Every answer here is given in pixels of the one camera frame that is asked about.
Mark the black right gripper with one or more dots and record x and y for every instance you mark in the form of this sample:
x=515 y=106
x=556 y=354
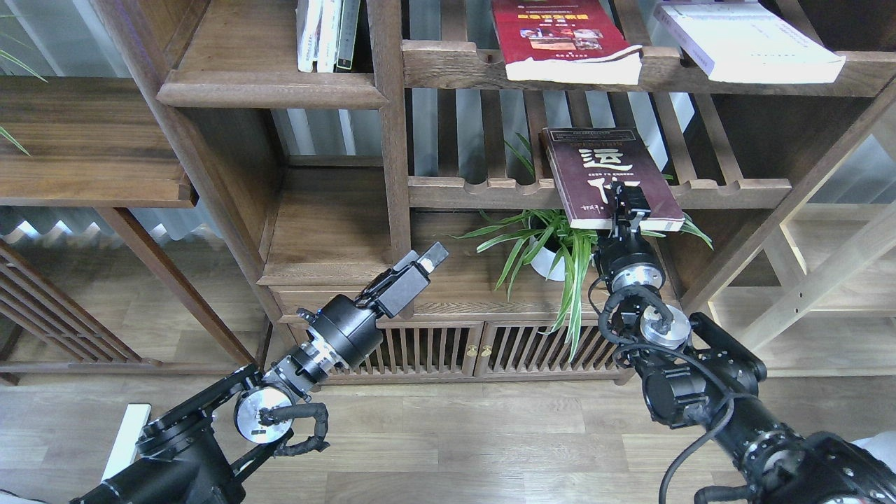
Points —
x=624 y=257

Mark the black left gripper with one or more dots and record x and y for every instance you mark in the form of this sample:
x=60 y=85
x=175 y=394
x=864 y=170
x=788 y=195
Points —
x=344 y=332

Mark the maroon book Chinese characters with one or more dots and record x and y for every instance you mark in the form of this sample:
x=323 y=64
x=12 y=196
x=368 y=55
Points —
x=586 y=161

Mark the white lavender paperback book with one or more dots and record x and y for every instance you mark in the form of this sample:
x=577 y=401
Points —
x=742 y=42

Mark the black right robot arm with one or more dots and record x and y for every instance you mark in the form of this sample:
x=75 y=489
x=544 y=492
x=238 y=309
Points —
x=695 y=373

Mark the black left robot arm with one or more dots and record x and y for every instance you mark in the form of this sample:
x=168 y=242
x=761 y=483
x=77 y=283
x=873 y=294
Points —
x=180 y=459

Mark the white plant pot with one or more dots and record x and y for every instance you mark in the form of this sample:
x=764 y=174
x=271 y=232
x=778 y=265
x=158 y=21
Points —
x=548 y=263

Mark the red paperback book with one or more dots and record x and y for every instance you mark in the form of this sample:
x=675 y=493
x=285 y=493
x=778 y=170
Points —
x=563 y=42

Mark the dark wooden bookshelf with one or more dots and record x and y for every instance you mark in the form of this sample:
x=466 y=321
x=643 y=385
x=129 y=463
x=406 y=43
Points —
x=320 y=180

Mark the dark green upright book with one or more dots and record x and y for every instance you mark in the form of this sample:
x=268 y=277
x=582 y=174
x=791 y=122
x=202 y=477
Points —
x=348 y=27

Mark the white upright book middle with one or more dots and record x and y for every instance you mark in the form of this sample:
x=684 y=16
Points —
x=328 y=36

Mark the white upright book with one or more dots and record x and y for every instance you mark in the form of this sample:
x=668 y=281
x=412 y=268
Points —
x=328 y=36
x=308 y=21

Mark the white upright book left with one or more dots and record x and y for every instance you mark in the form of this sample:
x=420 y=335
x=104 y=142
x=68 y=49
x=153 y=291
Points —
x=308 y=21

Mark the white floor stand leg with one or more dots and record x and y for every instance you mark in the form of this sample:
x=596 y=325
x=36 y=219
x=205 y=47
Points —
x=124 y=449

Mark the green leaf at left edge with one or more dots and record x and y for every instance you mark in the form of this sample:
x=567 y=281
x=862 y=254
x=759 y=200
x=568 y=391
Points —
x=15 y=84

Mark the light wooden shelf frame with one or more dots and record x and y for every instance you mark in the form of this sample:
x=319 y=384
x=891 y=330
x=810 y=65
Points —
x=818 y=300

